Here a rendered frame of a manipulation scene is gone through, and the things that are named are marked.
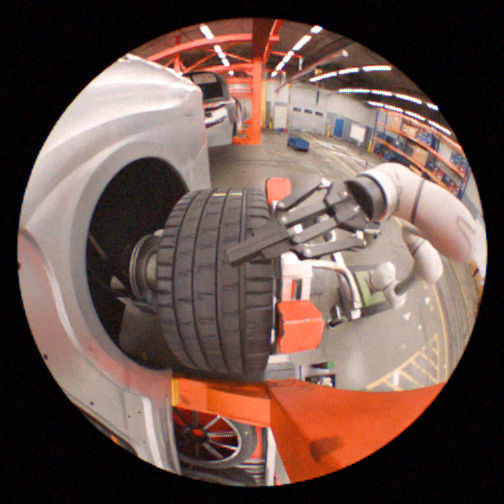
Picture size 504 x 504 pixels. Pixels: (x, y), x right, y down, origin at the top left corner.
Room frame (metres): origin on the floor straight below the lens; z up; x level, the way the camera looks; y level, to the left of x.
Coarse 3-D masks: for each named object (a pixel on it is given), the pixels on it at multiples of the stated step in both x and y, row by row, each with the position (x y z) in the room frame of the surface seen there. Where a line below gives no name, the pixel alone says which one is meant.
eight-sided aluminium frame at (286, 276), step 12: (300, 228) 0.28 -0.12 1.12; (288, 252) 0.21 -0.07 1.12; (288, 264) 0.18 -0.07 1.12; (300, 264) 0.18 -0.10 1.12; (288, 276) 0.16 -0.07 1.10; (300, 276) 0.16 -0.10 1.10; (288, 288) 0.14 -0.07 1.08; (300, 288) 0.15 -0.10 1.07; (288, 300) 0.13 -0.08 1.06; (276, 348) 0.03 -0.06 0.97
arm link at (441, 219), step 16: (432, 192) 0.14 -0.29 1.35; (448, 192) 0.13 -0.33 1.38; (416, 208) 0.15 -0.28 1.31; (432, 208) 0.13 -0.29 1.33; (448, 208) 0.10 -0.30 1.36; (464, 208) 0.08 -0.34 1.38; (416, 224) 0.14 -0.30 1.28; (432, 224) 0.11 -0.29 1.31; (448, 224) 0.09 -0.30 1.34; (464, 224) 0.06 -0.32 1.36; (432, 240) 0.10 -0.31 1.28; (448, 240) 0.07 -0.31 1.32; (464, 240) 0.05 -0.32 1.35; (448, 256) 0.06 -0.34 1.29; (464, 256) 0.03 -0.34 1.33
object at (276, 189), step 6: (270, 180) 0.46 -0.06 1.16; (276, 180) 0.47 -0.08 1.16; (282, 180) 0.47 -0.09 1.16; (288, 180) 0.47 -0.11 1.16; (270, 186) 0.45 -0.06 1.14; (276, 186) 0.45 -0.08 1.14; (282, 186) 0.45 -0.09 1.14; (288, 186) 0.46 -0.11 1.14; (270, 192) 0.44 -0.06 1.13; (276, 192) 0.44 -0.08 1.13; (282, 192) 0.44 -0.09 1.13; (288, 192) 0.44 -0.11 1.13; (270, 198) 0.43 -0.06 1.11; (276, 198) 0.43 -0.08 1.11; (282, 198) 0.43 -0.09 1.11; (270, 204) 0.42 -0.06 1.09
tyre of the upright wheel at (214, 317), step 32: (192, 192) 0.39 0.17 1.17; (224, 192) 0.36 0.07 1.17; (256, 192) 0.36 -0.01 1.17; (192, 224) 0.24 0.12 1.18; (224, 224) 0.24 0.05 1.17; (256, 224) 0.23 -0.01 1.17; (160, 256) 0.17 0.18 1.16; (192, 256) 0.17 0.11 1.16; (224, 256) 0.17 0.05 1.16; (160, 288) 0.11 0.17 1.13; (192, 288) 0.12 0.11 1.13; (224, 288) 0.12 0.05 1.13; (256, 288) 0.12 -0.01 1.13; (160, 320) 0.06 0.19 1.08; (192, 320) 0.07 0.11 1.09; (224, 320) 0.07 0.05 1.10; (256, 320) 0.08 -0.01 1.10; (192, 352) 0.01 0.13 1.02; (224, 352) 0.02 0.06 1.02; (256, 352) 0.02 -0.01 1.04
